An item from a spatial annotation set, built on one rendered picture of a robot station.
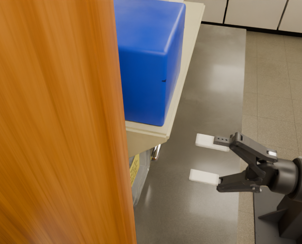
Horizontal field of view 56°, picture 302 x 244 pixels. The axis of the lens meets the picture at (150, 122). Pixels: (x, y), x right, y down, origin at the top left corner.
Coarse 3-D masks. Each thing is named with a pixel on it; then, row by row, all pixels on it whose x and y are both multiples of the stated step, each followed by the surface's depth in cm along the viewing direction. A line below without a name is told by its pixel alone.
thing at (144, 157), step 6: (132, 156) 62; (144, 156) 76; (132, 162) 63; (144, 162) 78; (144, 168) 80; (138, 174) 72; (144, 174) 82; (138, 180) 74; (144, 180) 84; (132, 186) 68; (138, 186) 76; (132, 192) 70; (138, 192) 77; (132, 198) 71; (138, 198) 79
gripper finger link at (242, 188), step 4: (240, 184) 68; (220, 188) 70; (224, 188) 69; (228, 188) 69; (232, 188) 68; (236, 188) 68; (240, 188) 67; (244, 188) 67; (248, 188) 66; (256, 188) 66; (256, 192) 66
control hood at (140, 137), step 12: (192, 12) 47; (192, 24) 44; (192, 36) 42; (192, 48) 40; (180, 72) 36; (180, 84) 34; (168, 120) 30; (132, 132) 30; (144, 132) 29; (156, 132) 29; (168, 132) 29; (132, 144) 31; (144, 144) 30; (156, 144) 30
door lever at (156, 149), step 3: (156, 147) 66; (159, 147) 66; (153, 150) 65; (156, 150) 65; (159, 150) 66; (153, 153) 65; (156, 153) 65; (153, 156) 64; (156, 156) 64; (153, 159) 64; (156, 159) 64
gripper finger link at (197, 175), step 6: (192, 174) 69; (198, 174) 69; (204, 174) 69; (210, 174) 69; (216, 174) 69; (192, 180) 69; (198, 180) 68; (204, 180) 68; (210, 180) 68; (216, 180) 68
